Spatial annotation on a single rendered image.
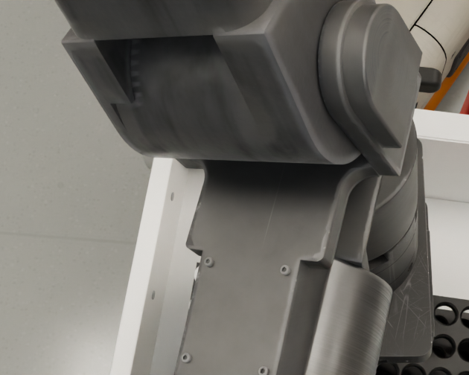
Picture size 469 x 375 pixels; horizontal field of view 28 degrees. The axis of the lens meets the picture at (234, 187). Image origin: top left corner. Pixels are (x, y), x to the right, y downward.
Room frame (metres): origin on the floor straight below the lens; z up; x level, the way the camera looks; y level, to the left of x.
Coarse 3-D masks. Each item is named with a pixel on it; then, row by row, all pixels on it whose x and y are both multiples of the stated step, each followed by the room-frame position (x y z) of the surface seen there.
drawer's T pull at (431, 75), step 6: (420, 66) 0.24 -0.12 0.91; (420, 72) 0.24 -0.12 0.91; (426, 72) 0.24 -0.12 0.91; (432, 72) 0.24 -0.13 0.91; (438, 72) 0.24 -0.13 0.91; (426, 78) 0.23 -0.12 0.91; (432, 78) 0.23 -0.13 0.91; (438, 78) 0.23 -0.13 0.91; (426, 84) 0.23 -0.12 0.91; (432, 84) 0.23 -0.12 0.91; (438, 84) 0.23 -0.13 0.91; (420, 90) 0.23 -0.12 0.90; (426, 90) 0.23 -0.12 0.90; (432, 90) 0.23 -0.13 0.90
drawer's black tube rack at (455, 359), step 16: (448, 320) 0.10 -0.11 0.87; (464, 320) 0.10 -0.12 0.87; (448, 336) 0.08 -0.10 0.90; (464, 336) 0.08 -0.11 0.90; (432, 352) 0.08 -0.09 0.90; (448, 352) 0.08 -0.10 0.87; (464, 352) 0.08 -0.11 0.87; (384, 368) 0.08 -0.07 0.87; (400, 368) 0.07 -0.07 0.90; (416, 368) 0.07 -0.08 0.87; (432, 368) 0.07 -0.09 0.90; (448, 368) 0.07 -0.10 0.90; (464, 368) 0.07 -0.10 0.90
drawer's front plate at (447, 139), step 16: (416, 112) 0.20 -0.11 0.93; (432, 112) 0.20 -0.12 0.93; (448, 112) 0.20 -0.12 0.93; (416, 128) 0.20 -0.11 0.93; (432, 128) 0.19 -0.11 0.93; (448, 128) 0.19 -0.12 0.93; (464, 128) 0.19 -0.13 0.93; (432, 144) 0.19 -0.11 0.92; (448, 144) 0.18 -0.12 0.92; (464, 144) 0.18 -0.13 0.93; (144, 160) 0.25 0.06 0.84; (432, 160) 0.19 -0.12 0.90; (448, 160) 0.18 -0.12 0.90; (464, 160) 0.18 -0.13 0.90; (432, 176) 0.19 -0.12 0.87; (448, 176) 0.18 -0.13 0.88; (464, 176) 0.18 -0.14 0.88; (432, 192) 0.18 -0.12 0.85; (448, 192) 0.18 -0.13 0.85; (464, 192) 0.18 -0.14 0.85
